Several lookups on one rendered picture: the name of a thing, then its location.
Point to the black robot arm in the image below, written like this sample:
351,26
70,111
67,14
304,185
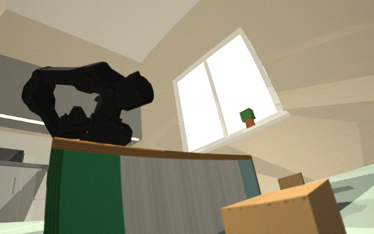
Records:
116,92

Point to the tan cardboard box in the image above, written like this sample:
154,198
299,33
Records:
305,209

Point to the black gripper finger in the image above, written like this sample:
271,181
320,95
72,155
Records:
97,139

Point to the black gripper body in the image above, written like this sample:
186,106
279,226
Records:
109,126

